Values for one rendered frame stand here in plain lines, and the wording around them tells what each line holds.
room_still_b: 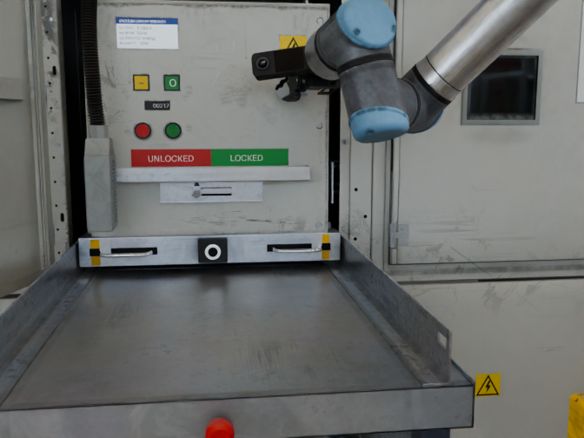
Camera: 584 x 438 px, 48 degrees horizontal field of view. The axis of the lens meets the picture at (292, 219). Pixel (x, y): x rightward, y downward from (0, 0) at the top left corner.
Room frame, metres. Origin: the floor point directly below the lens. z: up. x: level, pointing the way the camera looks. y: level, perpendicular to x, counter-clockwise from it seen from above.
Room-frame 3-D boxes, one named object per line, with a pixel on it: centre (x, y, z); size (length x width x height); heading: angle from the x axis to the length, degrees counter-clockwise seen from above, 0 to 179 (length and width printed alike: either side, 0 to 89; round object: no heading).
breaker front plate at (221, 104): (1.35, 0.17, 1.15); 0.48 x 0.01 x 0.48; 97
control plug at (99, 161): (1.25, 0.37, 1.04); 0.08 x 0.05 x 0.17; 7
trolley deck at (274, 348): (1.05, 0.13, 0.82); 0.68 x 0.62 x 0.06; 7
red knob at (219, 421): (0.70, 0.08, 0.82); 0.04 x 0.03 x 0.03; 7
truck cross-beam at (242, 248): (1.36, 0.17, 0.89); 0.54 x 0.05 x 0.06; 97
